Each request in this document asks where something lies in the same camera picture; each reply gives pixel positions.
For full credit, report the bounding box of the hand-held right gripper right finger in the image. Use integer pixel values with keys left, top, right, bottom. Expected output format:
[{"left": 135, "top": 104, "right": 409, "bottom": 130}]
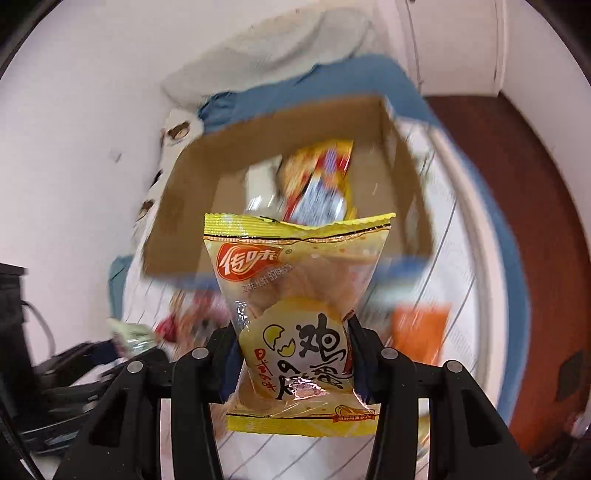
[{"left": 347, "top": 316, "right": 537, "bottom": 480}]

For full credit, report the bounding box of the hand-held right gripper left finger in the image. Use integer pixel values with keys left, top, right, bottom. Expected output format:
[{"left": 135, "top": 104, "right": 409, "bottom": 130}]
[{"left": 54, "top": 323, "right": 244, "bottom": 480}]

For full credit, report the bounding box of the yellow egg cracker packet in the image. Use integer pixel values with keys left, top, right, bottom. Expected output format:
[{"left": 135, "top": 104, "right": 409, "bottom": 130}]
[{"left": 204, "top": 212, "right": 397, "bottom": 437}]

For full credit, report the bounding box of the cardboard box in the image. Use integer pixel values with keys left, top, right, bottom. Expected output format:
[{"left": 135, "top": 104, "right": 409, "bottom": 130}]
[{"left": 141, "top": 95, "right": 435, "bottom": 280}]

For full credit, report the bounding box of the red brown snack packet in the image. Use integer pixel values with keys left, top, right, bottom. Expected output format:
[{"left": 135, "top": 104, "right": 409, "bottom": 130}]
[{"left": 156, "top": 316, "right": 186, "bottom": 343}]

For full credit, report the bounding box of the black box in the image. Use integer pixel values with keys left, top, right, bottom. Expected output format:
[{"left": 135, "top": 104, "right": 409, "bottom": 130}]
[{"left": 0, "top": 262, "right": 29, "bottom": 418}]

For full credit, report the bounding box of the white green snack packet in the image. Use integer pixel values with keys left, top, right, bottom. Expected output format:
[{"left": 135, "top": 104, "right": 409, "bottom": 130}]
[{"left": 107, "top": 318, "right": 158, "bottom": 357}]

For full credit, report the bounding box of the white flower print quilt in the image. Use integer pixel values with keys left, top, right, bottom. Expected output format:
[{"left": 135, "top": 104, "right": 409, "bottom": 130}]
[{"left": 117, "top": 115, "right": 511, "bottom": 480}]

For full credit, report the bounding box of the blue bed sheet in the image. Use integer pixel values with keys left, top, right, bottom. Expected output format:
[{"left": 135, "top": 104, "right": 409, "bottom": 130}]
[{"left": 434, "top": 124, "right": 533, "bottom": 418}]

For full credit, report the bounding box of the orange yellow printed snack packet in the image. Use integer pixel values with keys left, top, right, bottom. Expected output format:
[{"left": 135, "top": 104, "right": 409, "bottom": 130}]
[{"left": 278, "top": 140, "right": 357, "bottom": 223}]

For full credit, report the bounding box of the blue blanket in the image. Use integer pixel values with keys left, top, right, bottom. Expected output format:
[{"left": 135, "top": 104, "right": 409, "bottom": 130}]
[{"left": 198, "top": 53, "right": 440, "bottom": 136}]

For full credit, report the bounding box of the white door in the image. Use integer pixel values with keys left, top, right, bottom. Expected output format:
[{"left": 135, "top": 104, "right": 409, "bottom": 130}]
[{"left": 405, "top": 0, "right": 505, "bottom": 95}]

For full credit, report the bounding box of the black cable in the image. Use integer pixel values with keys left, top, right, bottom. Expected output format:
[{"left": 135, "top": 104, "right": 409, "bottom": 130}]
[{"left": 0, "top": 406, "right": 31, "bottom": 480}]

